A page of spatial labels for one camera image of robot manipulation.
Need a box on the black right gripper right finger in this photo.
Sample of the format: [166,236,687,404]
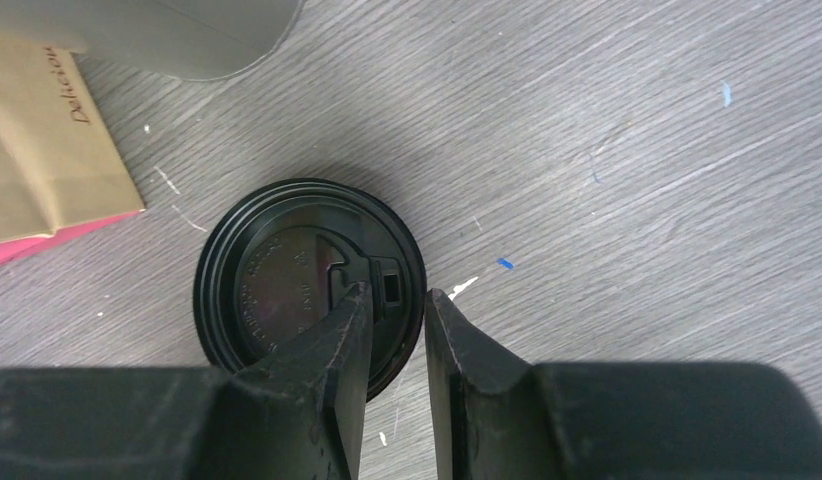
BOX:
[424,290,822,479]

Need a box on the cup of white paper straws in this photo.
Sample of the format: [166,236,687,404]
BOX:
[0,0,303,81]

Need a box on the stack of black lids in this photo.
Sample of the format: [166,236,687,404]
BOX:
[193,178,427,398]

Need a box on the pink paper bag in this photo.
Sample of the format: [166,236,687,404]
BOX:
[0,33,145,265]

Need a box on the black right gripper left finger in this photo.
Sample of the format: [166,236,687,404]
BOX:
[0,282,373,479]

